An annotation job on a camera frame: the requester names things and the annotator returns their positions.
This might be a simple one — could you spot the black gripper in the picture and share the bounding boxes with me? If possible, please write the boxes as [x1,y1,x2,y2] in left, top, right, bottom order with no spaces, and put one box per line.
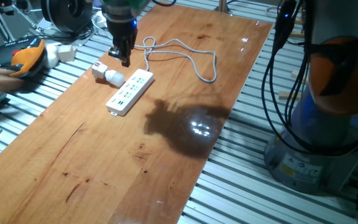
[107,18,139,68]

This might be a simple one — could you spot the white bulb holder with bulb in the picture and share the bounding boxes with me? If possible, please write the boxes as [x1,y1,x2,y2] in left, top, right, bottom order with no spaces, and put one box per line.
[91,61,126,88]

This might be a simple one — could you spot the white power strip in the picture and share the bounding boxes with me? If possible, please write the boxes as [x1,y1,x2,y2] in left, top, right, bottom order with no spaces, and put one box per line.
[105,68,155,117]

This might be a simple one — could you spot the light wooden cube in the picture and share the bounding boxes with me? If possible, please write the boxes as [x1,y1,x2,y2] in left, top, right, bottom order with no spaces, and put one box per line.
[57,44,78,63]

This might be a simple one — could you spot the white rounded object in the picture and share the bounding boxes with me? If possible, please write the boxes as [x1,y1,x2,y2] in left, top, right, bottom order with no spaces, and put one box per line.
[43,42,62,69]

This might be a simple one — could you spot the large black round spool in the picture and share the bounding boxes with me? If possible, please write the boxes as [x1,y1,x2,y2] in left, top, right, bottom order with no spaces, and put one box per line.
[40,0,93,34]

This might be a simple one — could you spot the orange black teach pendant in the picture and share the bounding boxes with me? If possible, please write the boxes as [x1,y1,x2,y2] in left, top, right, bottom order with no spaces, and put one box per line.
[0,36,47,78]

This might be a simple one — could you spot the brown wooden board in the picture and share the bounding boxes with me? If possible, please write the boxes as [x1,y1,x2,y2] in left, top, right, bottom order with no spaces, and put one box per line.
[0,1,273,224]

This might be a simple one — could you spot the wooden peg rack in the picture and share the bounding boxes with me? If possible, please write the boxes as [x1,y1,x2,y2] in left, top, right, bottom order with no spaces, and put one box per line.
[290,17,306,39]

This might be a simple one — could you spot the white round corded device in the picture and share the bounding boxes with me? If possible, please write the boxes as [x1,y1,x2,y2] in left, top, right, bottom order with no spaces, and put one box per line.
[91,11,111,30]

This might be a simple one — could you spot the thin black cables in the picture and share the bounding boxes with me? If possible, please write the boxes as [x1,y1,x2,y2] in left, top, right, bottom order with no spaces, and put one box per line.
[26,26,99,47]

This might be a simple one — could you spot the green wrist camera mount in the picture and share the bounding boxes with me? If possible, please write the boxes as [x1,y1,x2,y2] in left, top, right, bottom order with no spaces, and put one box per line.
[100,0,151,21]

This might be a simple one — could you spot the grey power strip cable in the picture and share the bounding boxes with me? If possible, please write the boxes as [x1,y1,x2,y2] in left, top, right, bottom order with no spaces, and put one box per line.
[134,36,218,84]

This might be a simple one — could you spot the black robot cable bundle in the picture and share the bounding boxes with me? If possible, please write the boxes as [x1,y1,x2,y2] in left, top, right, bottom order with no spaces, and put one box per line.
[261,0,358,156]

